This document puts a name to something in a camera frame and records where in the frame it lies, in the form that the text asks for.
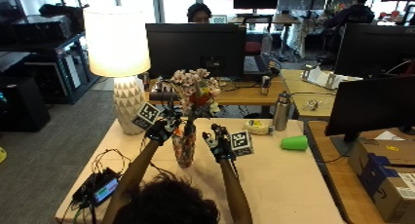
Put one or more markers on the black cabinet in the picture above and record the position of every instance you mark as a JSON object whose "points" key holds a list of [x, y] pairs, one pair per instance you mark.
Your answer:
{"points": [[22, 104]]}

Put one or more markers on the black monitor with stand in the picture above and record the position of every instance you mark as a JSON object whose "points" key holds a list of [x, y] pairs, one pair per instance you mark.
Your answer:
{"points": [[372, 109]]}

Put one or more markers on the the person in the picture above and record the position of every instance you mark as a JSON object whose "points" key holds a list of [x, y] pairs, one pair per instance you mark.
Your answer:
{"points": [[168, 201]]}

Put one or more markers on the person's left hand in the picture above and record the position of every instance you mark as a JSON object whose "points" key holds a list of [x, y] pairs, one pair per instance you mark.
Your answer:
{"points": [[160, 130]]}

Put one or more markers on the white marker cube on right glove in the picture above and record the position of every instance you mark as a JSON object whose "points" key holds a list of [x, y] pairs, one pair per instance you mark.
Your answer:
{"points": [[241, 142]]}

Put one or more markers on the large black monitor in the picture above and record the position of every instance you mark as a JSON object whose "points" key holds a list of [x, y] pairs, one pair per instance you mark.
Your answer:
{"points": [[374, 50]]}

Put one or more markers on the laptop computer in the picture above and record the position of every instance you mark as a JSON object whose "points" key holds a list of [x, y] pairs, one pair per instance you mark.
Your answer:
{"points": [[256, 65]]}

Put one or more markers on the person's right hand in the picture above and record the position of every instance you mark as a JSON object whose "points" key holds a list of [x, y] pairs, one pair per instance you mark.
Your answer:
{"points": [[220, 142]]}

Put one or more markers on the white marker cube on glove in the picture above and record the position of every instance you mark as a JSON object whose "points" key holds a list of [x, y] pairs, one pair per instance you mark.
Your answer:
{"points": [[241, 142], [147, 115]]}

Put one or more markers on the black shelf unit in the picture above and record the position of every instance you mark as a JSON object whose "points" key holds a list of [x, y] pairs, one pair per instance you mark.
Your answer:
{"points": [[47, 58]]}

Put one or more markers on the cardboard box with blue tape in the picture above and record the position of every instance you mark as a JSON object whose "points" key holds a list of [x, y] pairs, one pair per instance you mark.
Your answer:
{"points": [[386, 176]]}

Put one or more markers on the patterned flower vase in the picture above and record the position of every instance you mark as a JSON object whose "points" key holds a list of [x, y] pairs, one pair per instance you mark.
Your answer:
{"points": [[186, 146]]}

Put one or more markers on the white paper holder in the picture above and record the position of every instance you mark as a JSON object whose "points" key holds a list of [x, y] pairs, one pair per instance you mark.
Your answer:
{"points": [[325, 76]]}

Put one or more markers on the light wooden desk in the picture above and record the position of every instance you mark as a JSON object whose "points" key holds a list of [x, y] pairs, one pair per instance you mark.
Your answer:
{"points": [[309, 97]]}

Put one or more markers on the silver metal water bottle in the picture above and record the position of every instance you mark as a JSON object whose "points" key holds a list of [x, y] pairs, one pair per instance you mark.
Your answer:
{"points": [[283, 111]]}

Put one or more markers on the small silver can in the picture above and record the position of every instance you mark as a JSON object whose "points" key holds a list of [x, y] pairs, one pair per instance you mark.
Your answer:
{"points": [[265, 84]]}

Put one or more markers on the white marker cube on left glove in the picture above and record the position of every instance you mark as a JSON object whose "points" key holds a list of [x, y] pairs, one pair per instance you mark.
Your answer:
{"points": [[147, 115]]}

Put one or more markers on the black device with lit screen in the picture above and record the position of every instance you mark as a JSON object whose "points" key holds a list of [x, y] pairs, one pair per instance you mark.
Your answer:
{"points": [[99, 188]]}

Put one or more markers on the yellow white crumpled packet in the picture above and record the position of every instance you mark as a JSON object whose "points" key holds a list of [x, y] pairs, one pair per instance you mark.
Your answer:
{"points": [[257, 126]]}

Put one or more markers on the black computer monitor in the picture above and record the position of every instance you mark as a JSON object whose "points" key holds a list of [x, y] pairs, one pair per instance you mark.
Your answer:
{"points": [[196, 50]]}

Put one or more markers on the black cylindrical speaker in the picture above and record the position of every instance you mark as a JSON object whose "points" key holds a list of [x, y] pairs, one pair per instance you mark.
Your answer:
{"points": [[163, 96]]}

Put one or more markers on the white table lamp with patterned base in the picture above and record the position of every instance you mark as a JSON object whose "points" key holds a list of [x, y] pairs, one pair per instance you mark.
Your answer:
{"points": [[116, 61]]}

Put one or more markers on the green plastic cup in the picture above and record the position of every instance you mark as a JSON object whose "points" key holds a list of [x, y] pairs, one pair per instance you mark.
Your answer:
{"points": [[295, 142]]}

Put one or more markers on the dark wooden side desk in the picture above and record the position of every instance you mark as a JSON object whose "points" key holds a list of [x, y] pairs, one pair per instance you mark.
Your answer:
{"points": [[337, 178]]}

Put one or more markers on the bouquet of pink white flowers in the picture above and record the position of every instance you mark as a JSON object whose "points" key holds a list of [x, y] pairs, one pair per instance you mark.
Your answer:
{"points": [[196, 91]]}

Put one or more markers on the clear glass object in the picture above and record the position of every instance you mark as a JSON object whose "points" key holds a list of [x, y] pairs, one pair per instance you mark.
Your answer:
{"points": [[312, 104]]}

